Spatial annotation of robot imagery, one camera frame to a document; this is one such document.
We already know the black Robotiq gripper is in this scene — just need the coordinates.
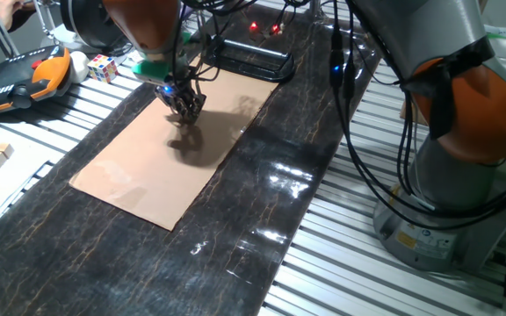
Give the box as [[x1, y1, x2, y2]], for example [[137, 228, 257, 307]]
[[154, 83, 207, 125]]

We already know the person's bare hand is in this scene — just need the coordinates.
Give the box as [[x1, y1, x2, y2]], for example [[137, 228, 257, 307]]
[[0, 0, 37, 31]]

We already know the brown cardboard sheet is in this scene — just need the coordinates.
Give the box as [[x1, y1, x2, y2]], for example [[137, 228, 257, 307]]
[[69, 56, 279, 233]]

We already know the Rubik's cube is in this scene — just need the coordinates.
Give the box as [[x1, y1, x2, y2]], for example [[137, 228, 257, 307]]
[[86, 54, 119, 84]]

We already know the white round object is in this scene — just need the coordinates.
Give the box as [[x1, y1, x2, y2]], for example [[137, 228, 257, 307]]
[[69, 50, 90, 84]]

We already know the black filament spool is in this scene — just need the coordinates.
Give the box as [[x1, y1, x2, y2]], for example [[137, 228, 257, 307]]
[[59, 0, 127, 50]]

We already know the dark marble pattern mat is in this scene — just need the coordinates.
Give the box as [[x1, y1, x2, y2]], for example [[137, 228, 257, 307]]
[[0, 4, 380, 316]]

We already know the orange black teach pendant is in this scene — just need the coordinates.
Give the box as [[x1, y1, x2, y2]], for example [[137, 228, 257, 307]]
[[0, 43, 73, 117]]

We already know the white paper sheet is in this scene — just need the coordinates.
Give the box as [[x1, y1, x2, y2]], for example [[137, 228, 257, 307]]
[[0, 131, 56, 243]]

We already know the taped cardboard box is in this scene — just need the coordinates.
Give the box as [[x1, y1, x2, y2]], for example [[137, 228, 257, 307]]
[[398, 97, 430, 128]]

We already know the green printed wrist mount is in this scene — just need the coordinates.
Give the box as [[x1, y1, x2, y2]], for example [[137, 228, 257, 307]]
[[130, 60, 173, 84]]

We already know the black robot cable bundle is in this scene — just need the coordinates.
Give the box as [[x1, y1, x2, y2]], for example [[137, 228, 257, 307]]
[[164, 0, 506, 233]]

